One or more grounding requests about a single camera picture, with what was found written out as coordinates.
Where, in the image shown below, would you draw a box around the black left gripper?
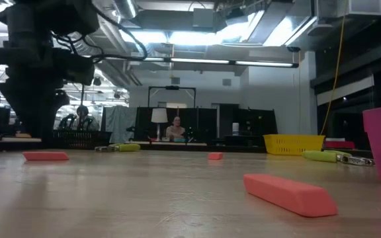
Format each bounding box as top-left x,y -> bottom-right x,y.
0,46 -> 95,141

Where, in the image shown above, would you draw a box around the person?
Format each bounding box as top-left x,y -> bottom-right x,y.
73,104 -> 101,132
165,115 -> 187,139

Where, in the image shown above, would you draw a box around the black mesh basket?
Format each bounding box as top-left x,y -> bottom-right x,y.
52,130 -> 113,149

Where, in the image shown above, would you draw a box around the grey cloth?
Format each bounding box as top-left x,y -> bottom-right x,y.
101,105 -> 138,143

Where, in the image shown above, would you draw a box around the white table lamp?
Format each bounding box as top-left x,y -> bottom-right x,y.
151,108 -> 169,141

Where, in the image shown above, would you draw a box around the long ceiling light bar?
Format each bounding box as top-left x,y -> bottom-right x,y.
104,55 -> 300,69

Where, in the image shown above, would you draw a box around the black partition panels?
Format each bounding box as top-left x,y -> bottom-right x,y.
134,106 -> 278,146

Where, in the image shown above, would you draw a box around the yellow plastic basket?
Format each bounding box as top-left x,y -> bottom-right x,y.
263,134 -> 325,156

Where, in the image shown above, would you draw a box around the red flat box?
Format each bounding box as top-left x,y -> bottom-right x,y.
322,140 -> 356,149

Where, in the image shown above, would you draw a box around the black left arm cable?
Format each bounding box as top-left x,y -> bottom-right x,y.
50,5 -> 148,63

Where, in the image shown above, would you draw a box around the silver ventilation duct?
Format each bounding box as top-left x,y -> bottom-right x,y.
112,0 -> 138,20

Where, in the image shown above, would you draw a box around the black rig frame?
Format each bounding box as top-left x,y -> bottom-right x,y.
148,85 -> 197,108

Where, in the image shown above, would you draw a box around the yellow cable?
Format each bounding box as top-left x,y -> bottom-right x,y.
319,0 -> 349,136

